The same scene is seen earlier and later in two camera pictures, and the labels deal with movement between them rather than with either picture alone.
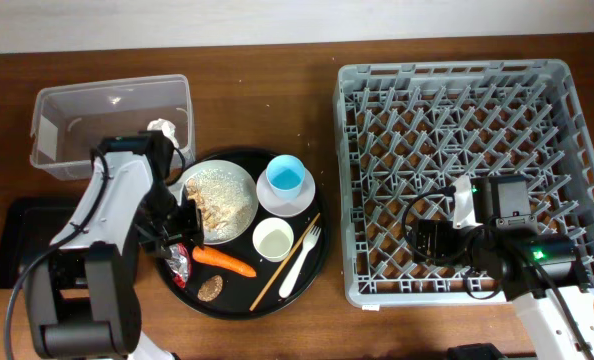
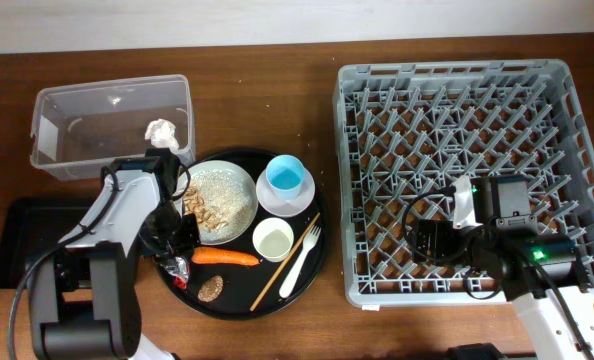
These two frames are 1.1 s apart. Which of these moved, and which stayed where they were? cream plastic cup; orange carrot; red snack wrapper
Moved: orange carrot
Stayed: cream plastic cup; red snack wrapper
